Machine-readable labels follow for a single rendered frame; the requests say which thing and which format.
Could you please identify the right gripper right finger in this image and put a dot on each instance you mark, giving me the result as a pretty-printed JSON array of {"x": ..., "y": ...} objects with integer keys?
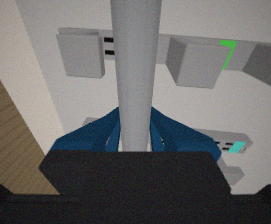
[{"x": 178, "y": 137}]

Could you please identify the grey metal bar with green ends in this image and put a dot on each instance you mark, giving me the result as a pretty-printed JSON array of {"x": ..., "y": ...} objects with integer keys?
[{"x": 135, "y": 25}]

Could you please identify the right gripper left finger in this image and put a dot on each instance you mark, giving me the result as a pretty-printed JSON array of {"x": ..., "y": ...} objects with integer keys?
[{"x": 93, "y": 136}]

